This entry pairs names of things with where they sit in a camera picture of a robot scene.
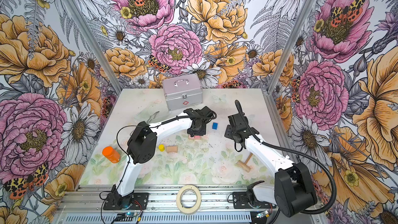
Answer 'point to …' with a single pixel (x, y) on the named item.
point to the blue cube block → (214, 125)
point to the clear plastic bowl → (151, 114)
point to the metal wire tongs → (152, 116)
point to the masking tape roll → (191, 210)
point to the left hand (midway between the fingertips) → (197, 135)
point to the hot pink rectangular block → (196, 137)
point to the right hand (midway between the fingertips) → (232, 136)
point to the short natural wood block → (173, 149)
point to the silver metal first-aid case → (183, 92)
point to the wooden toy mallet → (244, 166)
